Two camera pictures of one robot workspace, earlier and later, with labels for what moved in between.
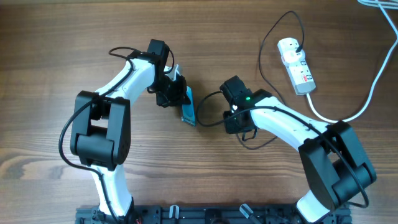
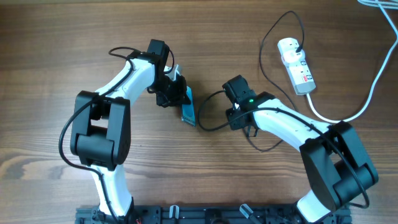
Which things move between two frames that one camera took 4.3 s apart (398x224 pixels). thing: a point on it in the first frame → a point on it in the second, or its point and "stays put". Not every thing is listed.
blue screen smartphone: (188, 110) stays put
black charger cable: (255, 148) → (298, 49)
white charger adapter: (291, 56) stays put
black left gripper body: (168, 92) stays put
